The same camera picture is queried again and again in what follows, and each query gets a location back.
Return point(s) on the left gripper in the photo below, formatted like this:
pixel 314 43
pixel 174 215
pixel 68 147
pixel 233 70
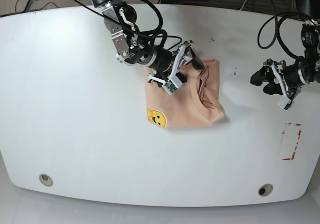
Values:
pixel 282 79

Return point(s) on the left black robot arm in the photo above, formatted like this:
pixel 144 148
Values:
pixel 297 34

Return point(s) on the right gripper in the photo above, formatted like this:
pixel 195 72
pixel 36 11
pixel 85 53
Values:
pixel 167 65

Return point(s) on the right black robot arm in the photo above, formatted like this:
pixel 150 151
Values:
pixel 146 48

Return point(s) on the red tape rectangle marking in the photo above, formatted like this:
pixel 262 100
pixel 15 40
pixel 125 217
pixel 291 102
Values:
pixel 289 141

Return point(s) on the table cable grommet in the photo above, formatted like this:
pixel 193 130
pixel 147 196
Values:
pixel 46 180
pixel 265 190

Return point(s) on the right table cable grommet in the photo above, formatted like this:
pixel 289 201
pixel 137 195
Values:
pixel 265 190

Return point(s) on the left table cable grommet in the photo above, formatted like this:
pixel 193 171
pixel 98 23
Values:
pixel 46 180

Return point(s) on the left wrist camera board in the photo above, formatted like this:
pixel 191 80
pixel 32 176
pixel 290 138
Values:
pixel 284 102

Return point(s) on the peach t-shirt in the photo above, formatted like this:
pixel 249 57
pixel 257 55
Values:
pixel 194 104

